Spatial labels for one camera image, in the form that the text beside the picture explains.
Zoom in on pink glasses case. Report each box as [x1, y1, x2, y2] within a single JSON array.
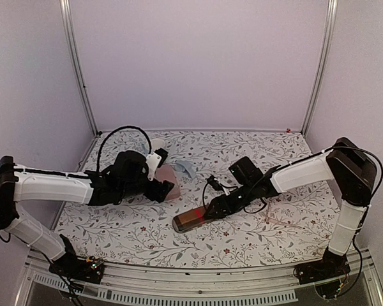
[[155, 164, 181, 201]]

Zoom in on right aluminium frame post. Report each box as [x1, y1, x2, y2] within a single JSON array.
[[301, 0, 338, 138]]

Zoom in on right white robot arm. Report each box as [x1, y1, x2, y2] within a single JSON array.
[[202, 138, 383, 278]]

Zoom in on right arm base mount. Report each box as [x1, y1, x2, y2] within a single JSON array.
[[293, 249, 350, 284]]

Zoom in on brown plaid glasses case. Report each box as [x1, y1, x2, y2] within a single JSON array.
[[172, 206, 214, 233]]

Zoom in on front aluminium rail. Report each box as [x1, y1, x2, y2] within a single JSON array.
[[15, 249, 383, 305]]

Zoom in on aluminium frame post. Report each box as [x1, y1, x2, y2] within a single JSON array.
[[59, 0, 98, 136], [301, 0, 338, 138]]

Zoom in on left aluminium frame post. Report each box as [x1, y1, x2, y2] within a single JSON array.
[[59, 0, 98, 136]]

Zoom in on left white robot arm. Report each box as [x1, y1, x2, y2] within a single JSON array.
[[0, 150, 174, 277]]

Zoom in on black cable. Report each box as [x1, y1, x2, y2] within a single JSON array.
[[97, 126, 153, 175], [202, 178, 269, 215]]

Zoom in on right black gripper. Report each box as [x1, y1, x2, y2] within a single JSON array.
[[204, 182, 255, 220]]

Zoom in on left black cable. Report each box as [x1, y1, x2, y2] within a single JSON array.
[[97, 126, 153, 175]]

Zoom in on pink translucent sunglasses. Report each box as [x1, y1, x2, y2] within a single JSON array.
[[260, 200, 303, 233]]

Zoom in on small blue cloth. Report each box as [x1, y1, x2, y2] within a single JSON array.
[[174, 160, 196, 179]]

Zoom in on light blue mug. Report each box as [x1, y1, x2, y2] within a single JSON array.
[[141, 138, 166, 155]]

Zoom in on right black cable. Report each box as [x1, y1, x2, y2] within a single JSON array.
[[202, 178, 269, 215]]

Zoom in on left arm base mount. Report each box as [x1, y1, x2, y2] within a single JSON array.
[[49, 235, 105, 284]]

